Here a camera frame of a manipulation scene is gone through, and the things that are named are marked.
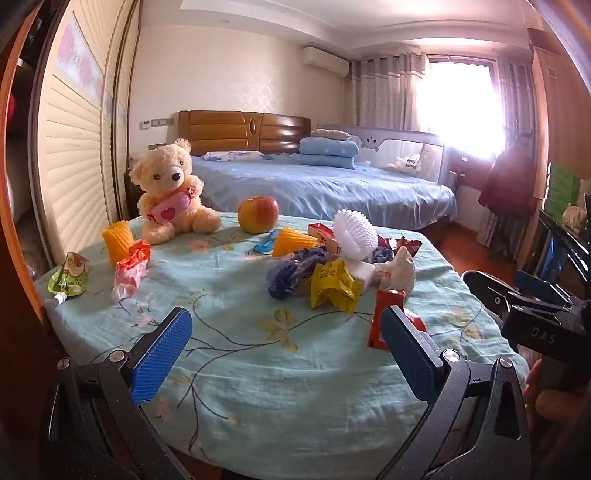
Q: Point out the small red box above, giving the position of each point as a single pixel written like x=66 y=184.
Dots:
x=321 y=230

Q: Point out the wall switch panel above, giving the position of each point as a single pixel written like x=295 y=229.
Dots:
x=157 y=122

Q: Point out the wooden headboard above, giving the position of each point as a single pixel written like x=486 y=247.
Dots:
x=221 y=129

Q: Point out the red and white wrapper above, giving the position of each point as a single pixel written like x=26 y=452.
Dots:
x=131 y=270

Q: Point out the red patterned wrapper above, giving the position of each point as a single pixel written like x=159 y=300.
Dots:
x=406 y=244

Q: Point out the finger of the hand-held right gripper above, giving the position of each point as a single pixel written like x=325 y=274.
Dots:
x=531 y=280
x=489 y=290

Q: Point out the green box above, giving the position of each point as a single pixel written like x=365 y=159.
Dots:
x=563 y=184

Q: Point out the black glossy cabinet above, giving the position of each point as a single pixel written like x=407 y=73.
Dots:
x=570 y=240

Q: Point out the red apple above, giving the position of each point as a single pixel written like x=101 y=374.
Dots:
x=258 y=214

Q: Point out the green drink pouch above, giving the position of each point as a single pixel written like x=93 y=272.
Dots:
x=69 y=277

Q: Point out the dark red jacket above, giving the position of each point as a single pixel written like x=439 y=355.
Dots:
x=508 y=184

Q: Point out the bright window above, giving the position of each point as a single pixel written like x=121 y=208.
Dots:
x=461 y=106

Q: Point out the dark blue crumpled cloth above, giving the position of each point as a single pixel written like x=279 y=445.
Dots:
x=288 y=272

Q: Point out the brown plush toy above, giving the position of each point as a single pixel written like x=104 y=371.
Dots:
x=575 y=217

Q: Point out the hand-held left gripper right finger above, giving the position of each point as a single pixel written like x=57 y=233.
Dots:
x=406 y=355

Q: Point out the bed with blue sheet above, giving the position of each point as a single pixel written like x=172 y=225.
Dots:
x=323 y=189

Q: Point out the white foam block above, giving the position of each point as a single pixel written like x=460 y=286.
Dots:
x=364 y=274

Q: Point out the white foam fruit net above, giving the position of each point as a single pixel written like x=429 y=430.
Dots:
x=353 y=230

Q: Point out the light green floral tablecloth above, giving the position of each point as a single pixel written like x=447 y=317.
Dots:
x=258 y=360

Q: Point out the grey bed guard rail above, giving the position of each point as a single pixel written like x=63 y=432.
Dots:
x=392 y=147

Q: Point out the red snack wrapper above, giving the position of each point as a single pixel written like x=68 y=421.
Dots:
x=379 y=314

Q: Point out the beige teddy bear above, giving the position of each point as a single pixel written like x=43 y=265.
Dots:
x=168 y=175

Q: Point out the slatted wardrobe sliding doors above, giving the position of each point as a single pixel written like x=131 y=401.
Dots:
x=74 y=152

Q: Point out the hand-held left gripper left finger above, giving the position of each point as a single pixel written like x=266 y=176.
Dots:
x=161 y=355

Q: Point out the orange foam fruit net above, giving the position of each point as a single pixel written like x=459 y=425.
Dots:
x=115 y=242
x=291 y=242

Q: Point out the yellow snack wrapper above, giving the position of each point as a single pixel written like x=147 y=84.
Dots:
x=330 y=281

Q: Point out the person's right hand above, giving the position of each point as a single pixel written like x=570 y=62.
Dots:
x=558 y=410

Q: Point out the white air conditioner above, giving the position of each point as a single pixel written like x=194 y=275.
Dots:
x=323 y=60

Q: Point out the small patterned pillow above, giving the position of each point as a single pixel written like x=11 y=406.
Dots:
x=330 y=134

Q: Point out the grey patterned curtain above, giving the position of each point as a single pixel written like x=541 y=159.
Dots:
x=378 y=92
x=512 y=101

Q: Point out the folded blue quilt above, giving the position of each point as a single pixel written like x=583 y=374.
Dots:
x=328 y=150

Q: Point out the flat blue white pillow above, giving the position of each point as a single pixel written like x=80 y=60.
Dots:
x=231 y=156

